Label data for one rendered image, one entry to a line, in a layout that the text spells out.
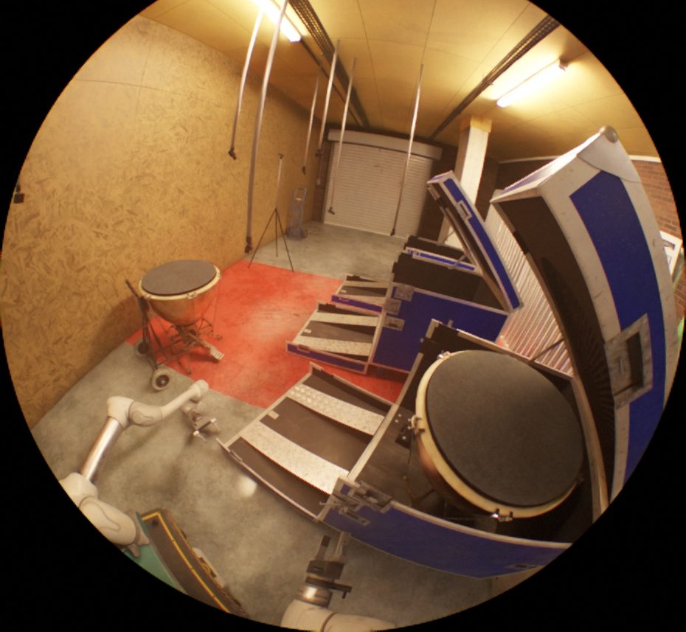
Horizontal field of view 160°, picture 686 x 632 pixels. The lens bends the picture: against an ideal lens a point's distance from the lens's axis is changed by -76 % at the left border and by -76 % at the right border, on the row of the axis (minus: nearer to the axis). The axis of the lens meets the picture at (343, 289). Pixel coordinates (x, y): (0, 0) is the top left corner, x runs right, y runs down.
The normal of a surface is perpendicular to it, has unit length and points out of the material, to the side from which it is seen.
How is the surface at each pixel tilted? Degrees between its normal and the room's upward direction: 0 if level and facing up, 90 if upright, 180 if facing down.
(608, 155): 90
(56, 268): 90
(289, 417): 2
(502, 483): 0
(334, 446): 2
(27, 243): 90
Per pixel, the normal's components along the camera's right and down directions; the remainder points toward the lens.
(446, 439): 0.15, -0.88
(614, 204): -0.51, 0.32
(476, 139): -0.18, 0.42
